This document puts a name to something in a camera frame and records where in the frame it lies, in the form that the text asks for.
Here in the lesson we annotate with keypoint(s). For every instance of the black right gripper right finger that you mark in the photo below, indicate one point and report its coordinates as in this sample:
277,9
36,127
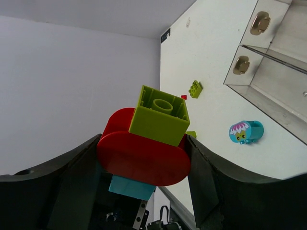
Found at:
226,196

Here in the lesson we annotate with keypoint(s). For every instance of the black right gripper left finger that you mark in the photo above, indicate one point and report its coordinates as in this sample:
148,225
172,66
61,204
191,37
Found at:
56,195

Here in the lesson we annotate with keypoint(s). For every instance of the small light blue lego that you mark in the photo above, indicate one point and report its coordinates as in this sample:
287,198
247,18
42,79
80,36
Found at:
131,188

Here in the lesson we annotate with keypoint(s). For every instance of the teal flower face lego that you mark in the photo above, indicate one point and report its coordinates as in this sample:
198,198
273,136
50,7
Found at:
246,132

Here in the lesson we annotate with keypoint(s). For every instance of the red rounded lego brick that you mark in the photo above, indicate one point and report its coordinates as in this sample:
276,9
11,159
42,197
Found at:
138,158

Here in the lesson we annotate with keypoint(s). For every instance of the lime green square lego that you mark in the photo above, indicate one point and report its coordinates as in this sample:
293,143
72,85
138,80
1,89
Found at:
160,116

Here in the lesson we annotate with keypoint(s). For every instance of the lime green long lego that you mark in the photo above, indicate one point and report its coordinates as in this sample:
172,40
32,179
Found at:
191,133

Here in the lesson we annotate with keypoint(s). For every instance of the lime green lego brick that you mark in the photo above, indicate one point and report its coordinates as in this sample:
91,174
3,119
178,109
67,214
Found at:
195,89

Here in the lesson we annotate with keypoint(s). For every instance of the clear tiered plastic organizer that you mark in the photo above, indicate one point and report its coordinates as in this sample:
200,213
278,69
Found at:
269,68

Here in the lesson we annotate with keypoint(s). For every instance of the left blue corner sticker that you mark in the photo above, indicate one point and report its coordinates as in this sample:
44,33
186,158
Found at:
165,35

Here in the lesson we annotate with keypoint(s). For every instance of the aluminium table edge rail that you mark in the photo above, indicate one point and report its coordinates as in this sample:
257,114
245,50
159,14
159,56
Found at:
183,213

